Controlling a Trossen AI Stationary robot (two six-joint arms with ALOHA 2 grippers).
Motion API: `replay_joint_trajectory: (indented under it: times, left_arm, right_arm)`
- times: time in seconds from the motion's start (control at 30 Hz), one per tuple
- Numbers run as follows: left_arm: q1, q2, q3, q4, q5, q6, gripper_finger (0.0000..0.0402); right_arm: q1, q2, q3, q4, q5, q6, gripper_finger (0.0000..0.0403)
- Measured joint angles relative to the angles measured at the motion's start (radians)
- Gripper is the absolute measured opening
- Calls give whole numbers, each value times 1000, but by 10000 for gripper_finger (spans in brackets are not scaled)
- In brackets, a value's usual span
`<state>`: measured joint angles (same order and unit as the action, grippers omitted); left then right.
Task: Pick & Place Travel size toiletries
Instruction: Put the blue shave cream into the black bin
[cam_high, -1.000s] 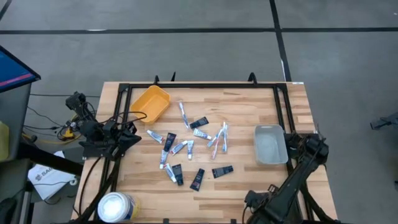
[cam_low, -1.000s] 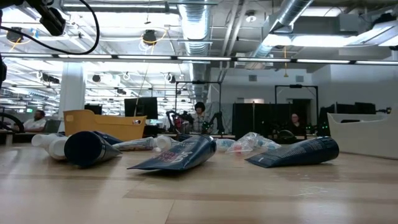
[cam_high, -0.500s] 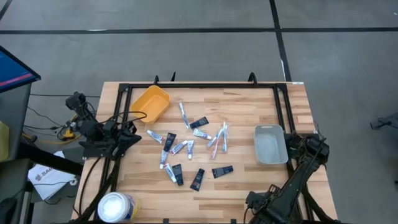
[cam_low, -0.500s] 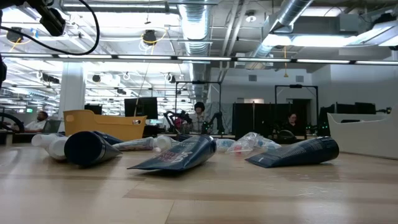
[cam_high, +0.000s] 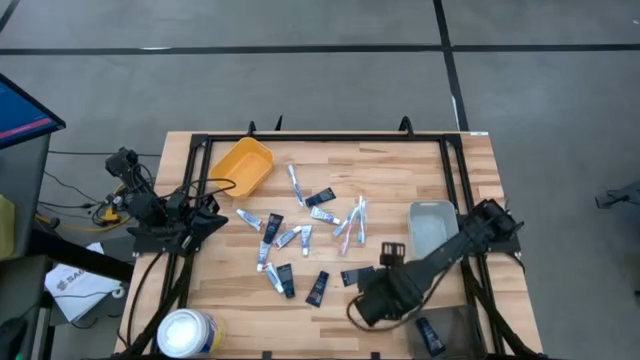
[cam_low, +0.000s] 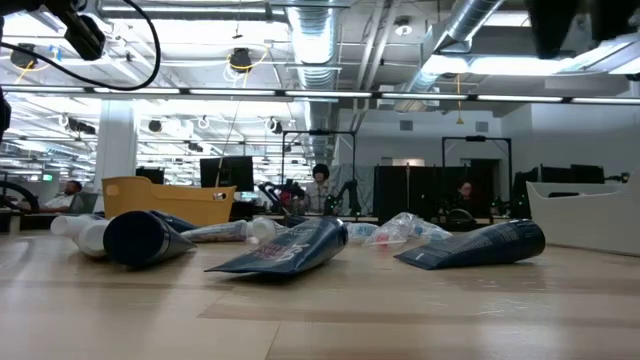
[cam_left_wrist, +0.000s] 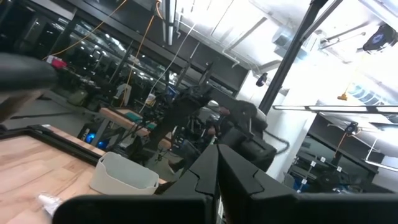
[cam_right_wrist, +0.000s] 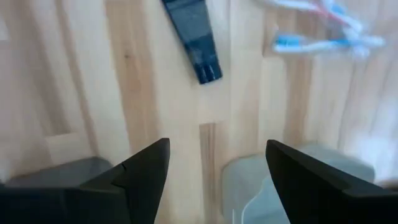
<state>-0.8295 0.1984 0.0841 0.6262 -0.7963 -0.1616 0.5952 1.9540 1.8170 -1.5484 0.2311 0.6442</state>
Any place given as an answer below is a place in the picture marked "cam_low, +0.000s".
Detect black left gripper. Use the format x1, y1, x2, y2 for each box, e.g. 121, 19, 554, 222
0, 0, 69, 16

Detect clear toothbrush pack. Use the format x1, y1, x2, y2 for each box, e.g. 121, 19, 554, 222
412, 218, 454, 246
344, 222, 380, 246
363, 211, 420, 251

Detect black ceiling device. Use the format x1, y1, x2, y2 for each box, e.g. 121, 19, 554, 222
9, 43, 39, 70
228, 47, 254, 75

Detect row of black monitors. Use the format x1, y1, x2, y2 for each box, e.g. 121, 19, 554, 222
512, 163, 606, 220

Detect white building column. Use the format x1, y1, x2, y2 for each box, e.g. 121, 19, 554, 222
93, 98, 139, 211

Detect black curved hoop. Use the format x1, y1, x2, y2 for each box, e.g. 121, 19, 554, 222
0, 180, 40, 215

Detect person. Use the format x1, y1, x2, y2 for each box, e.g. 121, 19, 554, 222
452, 180, 479, 214
39, 179, 84, 214
303, 163, 332, 215

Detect white plastic bin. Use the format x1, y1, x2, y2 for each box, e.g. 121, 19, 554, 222
525, 167, 640, 258

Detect grey office chair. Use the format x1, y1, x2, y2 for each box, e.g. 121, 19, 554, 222
68, 192, 100, 216

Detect small black monitor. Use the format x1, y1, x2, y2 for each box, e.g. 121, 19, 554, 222
135, 167, 165, 185

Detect black partition screen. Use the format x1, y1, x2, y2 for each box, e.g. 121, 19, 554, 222
373, 164, 501, 224

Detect dark background desk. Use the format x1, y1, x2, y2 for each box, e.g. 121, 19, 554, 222
0, 212, 107, 234

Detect yellow plastic bin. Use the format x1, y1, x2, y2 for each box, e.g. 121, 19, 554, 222
101, 175, 237, 229

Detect grey fabric cover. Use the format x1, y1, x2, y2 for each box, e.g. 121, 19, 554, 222
329, 163, 376, 217

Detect large black monitor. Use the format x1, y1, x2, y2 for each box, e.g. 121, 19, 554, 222
199, 155, 255, 193

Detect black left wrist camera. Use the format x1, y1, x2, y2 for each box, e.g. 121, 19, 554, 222
62, 12, 108, 62

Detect silver ribbed air duct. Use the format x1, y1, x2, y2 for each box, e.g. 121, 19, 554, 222
285, 0, 342, 166
394, 0, 505, 114

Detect yellow hanging cord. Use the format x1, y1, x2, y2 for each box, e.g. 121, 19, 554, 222
454, 73, 465, 126

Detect black background rig frame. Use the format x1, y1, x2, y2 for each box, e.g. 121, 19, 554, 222
281, 130, 358, 217
441, 135, 513, 219

